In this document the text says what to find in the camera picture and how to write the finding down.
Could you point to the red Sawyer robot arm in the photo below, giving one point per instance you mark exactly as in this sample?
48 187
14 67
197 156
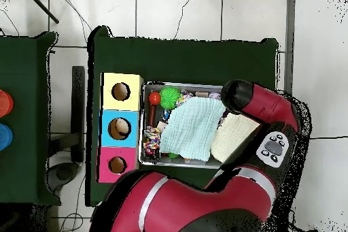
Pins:
244 96

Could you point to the clear shallow mesh bin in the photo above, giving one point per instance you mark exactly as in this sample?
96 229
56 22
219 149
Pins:
185 164

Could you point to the wooden box with three holes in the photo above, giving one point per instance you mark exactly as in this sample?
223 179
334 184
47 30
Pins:
119 117

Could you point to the green spiky ball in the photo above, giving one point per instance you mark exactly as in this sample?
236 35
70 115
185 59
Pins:
170 97

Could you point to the mint knitted cloth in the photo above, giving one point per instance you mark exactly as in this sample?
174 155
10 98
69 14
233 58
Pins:
193 128

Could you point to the red maraca rattle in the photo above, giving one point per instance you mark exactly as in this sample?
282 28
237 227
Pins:
154 98

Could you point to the dark green tablecloth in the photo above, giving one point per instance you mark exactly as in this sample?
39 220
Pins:
190 63

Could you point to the cream knitted cloth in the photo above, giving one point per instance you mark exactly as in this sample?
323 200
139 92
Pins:
231 139

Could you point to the black panel stand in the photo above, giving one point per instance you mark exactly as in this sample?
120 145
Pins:
78 107

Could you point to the grey round stand base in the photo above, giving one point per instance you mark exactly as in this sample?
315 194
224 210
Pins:
65 173

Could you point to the dark green side cloth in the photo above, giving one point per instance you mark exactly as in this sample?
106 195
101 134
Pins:
27 79

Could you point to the black rod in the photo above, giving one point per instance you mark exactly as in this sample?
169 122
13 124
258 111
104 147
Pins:
43 8

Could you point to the red round disc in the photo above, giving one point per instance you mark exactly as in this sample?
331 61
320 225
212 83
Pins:
5 103

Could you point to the blue round disc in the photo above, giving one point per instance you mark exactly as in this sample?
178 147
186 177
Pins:
4 137

